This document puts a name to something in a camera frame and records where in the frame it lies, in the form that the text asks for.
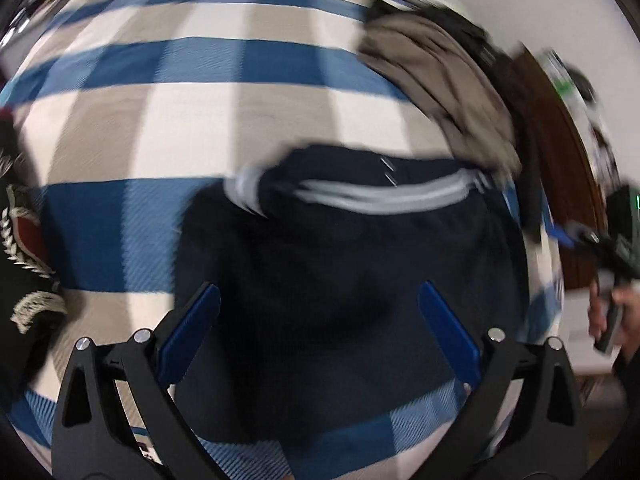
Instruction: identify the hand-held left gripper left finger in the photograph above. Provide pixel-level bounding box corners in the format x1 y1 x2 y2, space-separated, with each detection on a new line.
51 281 222 480

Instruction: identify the grey-brown sweatshirt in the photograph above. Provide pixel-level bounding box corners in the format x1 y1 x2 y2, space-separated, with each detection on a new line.
358 12 524 177

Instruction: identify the blue checked bed blanket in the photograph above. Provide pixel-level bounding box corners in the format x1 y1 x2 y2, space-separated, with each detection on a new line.
0 0 567 480

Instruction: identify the person's right hand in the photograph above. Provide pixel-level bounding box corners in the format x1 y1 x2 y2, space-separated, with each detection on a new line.
587 280 640 347

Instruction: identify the navy white varsity jacket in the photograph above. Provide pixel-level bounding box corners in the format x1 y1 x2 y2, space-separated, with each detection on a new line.
172 143 532 462

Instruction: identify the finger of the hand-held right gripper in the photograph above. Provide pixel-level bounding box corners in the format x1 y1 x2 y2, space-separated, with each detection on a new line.
552 222 617 263

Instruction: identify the dark wooden dresser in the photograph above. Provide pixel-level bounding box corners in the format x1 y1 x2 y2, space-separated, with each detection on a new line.
504 44 609 292

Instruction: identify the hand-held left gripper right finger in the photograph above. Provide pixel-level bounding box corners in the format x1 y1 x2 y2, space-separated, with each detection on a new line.
417 280 589 480

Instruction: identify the black embroidered jacket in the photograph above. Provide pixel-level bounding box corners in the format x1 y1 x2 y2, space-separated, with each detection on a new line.
0 109 69 413

